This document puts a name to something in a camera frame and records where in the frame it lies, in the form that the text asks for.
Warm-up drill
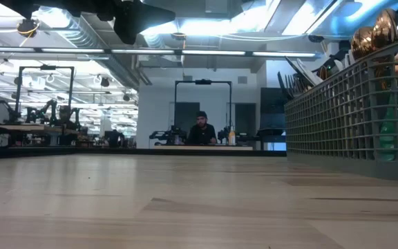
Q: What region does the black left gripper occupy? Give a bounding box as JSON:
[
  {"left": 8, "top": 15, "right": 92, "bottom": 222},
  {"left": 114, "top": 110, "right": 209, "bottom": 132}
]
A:
[{"left": 0, "top": 0, "right": 176, "bottom": 45}]

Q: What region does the dark metal fork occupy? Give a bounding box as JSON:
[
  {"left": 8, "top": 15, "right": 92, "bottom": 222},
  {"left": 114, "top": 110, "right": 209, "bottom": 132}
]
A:
[{"left": 287, "top": 74, "right": 305, "bottom": 98}]

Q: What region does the grey plastic silverware basket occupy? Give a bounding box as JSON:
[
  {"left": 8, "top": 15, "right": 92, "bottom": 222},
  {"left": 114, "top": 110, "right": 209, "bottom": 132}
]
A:
[{"left": 283, "top": 34, "right": 398, "bottom": 181}]

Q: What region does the long ceiling light strip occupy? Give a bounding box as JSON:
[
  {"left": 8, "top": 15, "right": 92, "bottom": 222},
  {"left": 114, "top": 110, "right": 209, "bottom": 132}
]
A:
[{"left": 0, "top": 47, "right": 319, "bottom": 59}]

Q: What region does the black round ceiling device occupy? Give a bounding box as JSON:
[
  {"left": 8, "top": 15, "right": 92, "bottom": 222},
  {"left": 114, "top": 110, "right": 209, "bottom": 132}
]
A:
[{"left": 16, "top": 18, "right": 41, "bottom": 38}]

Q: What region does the dark door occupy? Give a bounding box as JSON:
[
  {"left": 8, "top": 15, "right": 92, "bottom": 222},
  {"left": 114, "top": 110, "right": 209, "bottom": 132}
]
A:
[
  {"left": 234, "top": 102, "right": 257, "bottom": 136},
  {"left": 173, "top": 101, "right": 201, "bottom": 136}
]

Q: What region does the person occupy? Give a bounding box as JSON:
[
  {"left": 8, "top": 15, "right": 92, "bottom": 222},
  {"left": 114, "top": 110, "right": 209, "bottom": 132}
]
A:
[{"left": 187, "top": 110, "right": 218, "bottom": 146}]

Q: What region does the wooden background table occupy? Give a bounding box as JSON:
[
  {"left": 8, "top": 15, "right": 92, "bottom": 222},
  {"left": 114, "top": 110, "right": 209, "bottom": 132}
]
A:
[
  {"left": 0, "top": 123, "right": 82, "bottom": 138},
  {"left": 153, "top": 144, "right": 254, "bottom": 151}
]

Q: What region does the black fork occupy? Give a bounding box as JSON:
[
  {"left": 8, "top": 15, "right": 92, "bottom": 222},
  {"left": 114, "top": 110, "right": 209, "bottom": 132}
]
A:
[{"left": 276, "top": 71, "right": 290, "bottom": 101}]

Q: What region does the black monitor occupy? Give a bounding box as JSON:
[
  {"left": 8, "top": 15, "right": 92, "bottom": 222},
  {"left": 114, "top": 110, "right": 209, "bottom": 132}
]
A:
[{"left": 260, "top": 86, "right": 286, "bottom": 129}]

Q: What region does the black desk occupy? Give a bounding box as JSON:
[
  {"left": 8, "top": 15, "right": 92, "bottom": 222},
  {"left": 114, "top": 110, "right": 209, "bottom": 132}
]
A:
[{"left": 255, "top": 127, "right": 287, "bottom": 151}]

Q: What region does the black background frame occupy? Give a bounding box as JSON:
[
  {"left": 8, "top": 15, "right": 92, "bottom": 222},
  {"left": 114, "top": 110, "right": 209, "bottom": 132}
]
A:
[
  {"left": 15, "top": 64, "right": 76, "bottom": 120},
  {"left": 173, "top": 79, "right": 234, "bottom": 139}
]

